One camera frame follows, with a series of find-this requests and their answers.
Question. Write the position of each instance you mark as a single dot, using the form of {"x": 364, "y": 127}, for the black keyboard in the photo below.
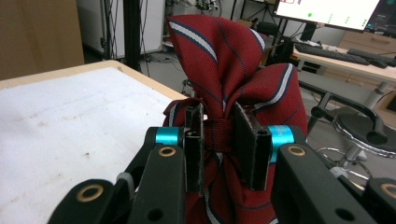
{"x": 373, "y": 57}
{"x": 330, "y": 53}

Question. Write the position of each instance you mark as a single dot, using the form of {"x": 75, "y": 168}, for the large computer monitor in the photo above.
{"x": 327, "y": 11}

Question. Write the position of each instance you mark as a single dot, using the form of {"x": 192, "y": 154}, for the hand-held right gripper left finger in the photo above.
{"x": 193, "y": 149}

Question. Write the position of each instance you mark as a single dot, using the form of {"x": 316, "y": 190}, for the black round stool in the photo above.
{"x": 358, "y": 129}

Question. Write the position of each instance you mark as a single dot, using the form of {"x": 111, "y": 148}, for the light wooden desk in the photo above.
{"x": 358, "y": 70}

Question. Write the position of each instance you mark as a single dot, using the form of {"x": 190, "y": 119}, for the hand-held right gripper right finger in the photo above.
{"x": 255, "y": 155}

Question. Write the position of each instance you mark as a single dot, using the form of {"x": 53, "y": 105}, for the white cabinet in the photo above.
{"x": 152, "y": 25}

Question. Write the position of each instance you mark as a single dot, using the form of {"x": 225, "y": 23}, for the white foam board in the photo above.
{"x": 68, "y": 130}

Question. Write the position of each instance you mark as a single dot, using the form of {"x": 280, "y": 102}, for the black rack with wooden tray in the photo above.
{"x": 342, "y": 101}

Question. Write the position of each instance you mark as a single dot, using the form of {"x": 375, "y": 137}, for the dark computer monitor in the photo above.
{"x": 384, "y": 15}

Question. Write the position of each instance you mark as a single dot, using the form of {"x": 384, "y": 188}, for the brown cardboard panel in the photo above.
{"x": 37, "y": 34}

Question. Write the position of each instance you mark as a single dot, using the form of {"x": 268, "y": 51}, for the black frame post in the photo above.
{"x": 132, "y": 31}

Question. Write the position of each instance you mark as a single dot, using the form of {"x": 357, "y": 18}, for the red striped bow tie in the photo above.
{"x": 224, "y": 62}

